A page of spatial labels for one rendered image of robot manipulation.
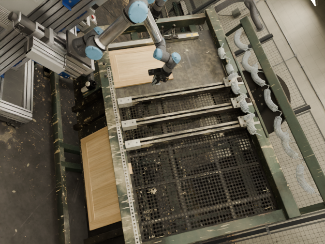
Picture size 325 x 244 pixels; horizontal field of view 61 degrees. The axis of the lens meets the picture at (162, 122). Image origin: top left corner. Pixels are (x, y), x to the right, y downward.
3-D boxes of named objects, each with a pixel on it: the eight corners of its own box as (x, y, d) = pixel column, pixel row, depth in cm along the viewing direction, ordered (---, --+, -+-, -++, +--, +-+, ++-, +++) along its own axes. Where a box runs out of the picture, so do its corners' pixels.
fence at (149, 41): (107, 47, 279) (107, 44, 275) (197, 35, 292) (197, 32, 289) (108, 50, 277) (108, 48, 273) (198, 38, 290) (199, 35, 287)
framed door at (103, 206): (81, 140, 285) (80, 139, 283) (123, 118, 264) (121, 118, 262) (91, 230, 247) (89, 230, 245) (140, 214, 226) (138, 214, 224)
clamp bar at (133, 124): (121, 122, 242) (119, 109, 220) (246, 100, 259) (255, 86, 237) (123, 132, 238) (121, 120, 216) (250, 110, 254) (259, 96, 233)
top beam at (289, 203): (203, 16, 305) (205, 8, 296) (212, 15, 306) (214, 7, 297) (283, 221, 212) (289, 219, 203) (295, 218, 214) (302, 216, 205)
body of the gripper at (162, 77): (165, 83, 219) (173, 74, 210) (155, 81, 214) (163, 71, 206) (163, 75, 222) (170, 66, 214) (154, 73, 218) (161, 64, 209)
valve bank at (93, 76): (67, 50, 271) (85, 38, 262) (78, 57, 283) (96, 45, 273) (71, 92, 250) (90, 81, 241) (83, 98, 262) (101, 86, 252)
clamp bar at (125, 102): (117, 100, 252) (114, 86, 230) (238, 81, 268) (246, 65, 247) (119, 110, 247) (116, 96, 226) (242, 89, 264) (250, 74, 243)
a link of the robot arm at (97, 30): (96, 42, 208) (109, 33, 203) (94, 53, 200) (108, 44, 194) (84, 31, 200) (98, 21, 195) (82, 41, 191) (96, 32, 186)
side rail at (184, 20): (105, 33, 295) (103, 25, 285) (202, 20, 310) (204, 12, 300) (106, 37, 292) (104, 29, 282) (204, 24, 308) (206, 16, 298)
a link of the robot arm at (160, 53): (151, 50, 203) (164, 56, 208) (152, 60, 196) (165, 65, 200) (156, 42, 198) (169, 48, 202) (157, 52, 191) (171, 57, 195)
